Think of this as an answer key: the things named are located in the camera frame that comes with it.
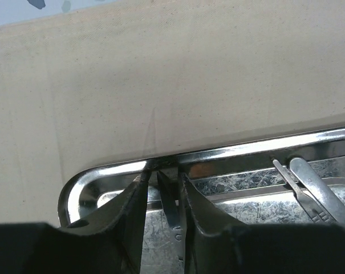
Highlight beige cloth wrap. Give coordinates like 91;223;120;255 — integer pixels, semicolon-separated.
0;1;345;224

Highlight steel scalpel handle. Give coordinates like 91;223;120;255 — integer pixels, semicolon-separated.
289;157;345;224
272;159;335;224

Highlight steel surgical scissors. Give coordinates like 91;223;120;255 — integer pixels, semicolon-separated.
156;171;184;269

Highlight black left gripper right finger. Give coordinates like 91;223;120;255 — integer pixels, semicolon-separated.
178;172;246;273

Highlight steel instrument tray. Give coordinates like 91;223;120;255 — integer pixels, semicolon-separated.
58;127;345;273

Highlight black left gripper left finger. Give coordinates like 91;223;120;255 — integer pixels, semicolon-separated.
66;172;149;273

